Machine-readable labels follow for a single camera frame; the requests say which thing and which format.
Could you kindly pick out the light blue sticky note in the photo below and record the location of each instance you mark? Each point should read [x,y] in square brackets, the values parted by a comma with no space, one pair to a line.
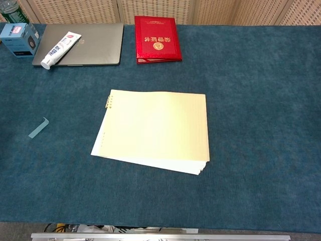
[37,129]

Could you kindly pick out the green plastic bottle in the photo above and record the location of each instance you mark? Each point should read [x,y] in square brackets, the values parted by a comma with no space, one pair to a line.
[12,13]

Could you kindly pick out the beige woven folding screen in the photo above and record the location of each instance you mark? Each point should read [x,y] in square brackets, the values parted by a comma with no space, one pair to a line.
[225,10]

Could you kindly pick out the dark blue felt mat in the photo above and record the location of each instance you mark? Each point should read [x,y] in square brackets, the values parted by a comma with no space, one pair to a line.
[250,125]

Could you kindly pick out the white toothpaste tube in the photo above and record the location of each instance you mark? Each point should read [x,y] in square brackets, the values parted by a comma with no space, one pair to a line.
[60,49]

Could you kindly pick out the beige spiral notebook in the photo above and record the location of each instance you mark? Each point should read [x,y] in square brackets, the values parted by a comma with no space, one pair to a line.
[155,130]

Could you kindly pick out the grey closed laptop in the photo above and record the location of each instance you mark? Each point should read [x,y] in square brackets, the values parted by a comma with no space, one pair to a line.
[100,45]

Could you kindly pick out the red certificate folder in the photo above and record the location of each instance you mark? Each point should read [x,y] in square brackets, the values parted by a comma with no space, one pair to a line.
[158,37]

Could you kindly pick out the blue cardboard box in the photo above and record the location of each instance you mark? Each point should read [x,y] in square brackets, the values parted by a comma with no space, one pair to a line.
[15,42]

